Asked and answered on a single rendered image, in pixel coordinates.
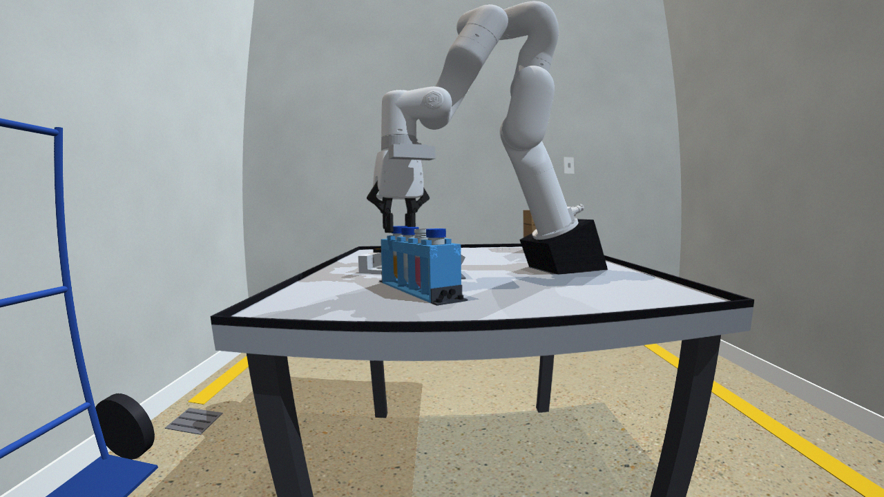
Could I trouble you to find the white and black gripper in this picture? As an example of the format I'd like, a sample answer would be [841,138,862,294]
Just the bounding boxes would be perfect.
[367,148,430,233]

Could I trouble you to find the black table edge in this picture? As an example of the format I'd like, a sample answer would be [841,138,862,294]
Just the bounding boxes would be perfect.
[211,246,754,332]

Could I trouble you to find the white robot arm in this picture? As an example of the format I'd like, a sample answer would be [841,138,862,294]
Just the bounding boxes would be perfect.
[381,1,584,240]

